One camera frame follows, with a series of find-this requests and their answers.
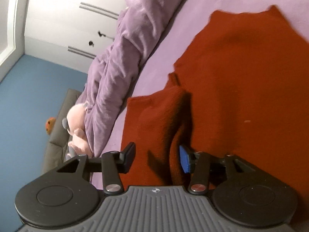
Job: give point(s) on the white wardrobe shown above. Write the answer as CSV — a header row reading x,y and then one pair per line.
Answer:
x,y
60,24

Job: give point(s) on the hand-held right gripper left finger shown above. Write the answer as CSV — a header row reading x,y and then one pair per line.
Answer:
x,y
129,158

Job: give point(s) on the purple duvet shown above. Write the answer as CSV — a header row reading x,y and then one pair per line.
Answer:
x,y
125,53

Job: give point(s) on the purple bed sheet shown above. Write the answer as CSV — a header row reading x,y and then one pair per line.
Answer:
x,y
169,53

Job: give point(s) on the grey padded headboard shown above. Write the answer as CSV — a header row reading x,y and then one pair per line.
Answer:
x,y
58,145

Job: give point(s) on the pink and grey plush toy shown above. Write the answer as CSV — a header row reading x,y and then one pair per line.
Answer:
x,y
76,118

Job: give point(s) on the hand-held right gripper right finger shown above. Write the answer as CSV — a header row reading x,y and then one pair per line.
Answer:
x,y
184,159

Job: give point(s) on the orange toy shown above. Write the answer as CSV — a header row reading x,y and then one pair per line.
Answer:
x,y
50,125

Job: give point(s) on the dark red knit cardigan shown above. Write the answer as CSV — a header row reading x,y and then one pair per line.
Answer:
x,y
241,77

